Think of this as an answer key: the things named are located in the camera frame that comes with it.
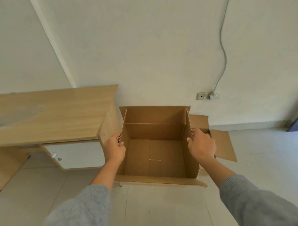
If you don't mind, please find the light wooden desk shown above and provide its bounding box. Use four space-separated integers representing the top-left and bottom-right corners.
0 85 122 192

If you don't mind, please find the dark door edge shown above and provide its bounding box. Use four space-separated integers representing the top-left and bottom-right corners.
287 115 298 133

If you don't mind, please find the person's right forearm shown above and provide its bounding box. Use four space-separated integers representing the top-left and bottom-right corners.
198 154 298 226

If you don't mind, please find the grey wall cable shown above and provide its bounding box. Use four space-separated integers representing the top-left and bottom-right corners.
213 0 230 93

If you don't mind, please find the person's left hand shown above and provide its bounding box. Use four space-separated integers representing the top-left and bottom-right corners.
102 133 126 166

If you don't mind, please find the brown cardboard box with flaps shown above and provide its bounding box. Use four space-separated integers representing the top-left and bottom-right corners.
188 114 237 176

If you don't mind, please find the person's right hand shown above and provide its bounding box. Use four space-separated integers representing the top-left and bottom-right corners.
187 129 217 163

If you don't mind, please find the white cabinet door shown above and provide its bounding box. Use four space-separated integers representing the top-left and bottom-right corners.
41 140 107 171

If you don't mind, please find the person's left forearm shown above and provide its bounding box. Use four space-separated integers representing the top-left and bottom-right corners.
43 160 123 226

